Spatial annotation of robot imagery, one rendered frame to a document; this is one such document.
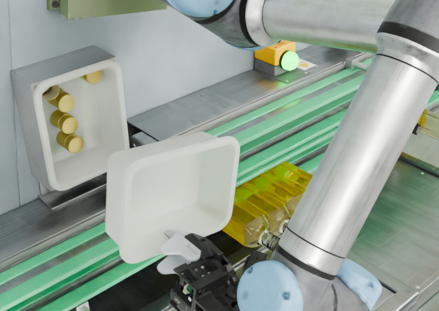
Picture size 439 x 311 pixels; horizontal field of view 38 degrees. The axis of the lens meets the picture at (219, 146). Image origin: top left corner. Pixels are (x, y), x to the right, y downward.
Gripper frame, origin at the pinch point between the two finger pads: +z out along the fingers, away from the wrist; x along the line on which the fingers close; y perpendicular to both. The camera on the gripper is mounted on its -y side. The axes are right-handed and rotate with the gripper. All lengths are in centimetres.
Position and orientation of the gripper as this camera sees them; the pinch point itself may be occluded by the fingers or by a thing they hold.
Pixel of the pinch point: (173, 236)
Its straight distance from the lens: 104.4
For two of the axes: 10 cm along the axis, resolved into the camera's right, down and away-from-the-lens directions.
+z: -6.5, -4.8, 5.9
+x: -1.4, 8.4, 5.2
